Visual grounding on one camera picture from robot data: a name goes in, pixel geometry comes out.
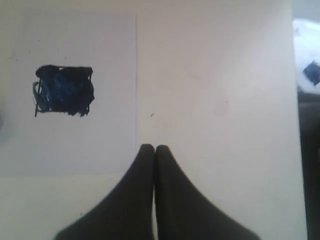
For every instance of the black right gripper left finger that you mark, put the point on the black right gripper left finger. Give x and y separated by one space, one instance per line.
126 212

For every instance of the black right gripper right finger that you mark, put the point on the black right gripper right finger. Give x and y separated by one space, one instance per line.
183 212

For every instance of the white paper with square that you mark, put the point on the white paper with square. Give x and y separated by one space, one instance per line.
68 104

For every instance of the painted paper on floor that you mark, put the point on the painted paper on floor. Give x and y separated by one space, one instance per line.
312 73

